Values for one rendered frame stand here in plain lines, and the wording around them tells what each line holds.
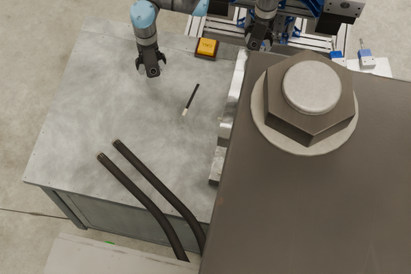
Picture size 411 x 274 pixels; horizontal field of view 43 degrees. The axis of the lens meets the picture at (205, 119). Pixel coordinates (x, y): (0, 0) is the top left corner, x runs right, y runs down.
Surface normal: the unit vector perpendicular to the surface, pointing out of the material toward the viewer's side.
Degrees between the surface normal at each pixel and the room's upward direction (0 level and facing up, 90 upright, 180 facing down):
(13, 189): 0
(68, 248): 0
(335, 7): 90
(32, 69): 0
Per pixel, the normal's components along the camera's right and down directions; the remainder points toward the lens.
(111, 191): 0.01, -0.42
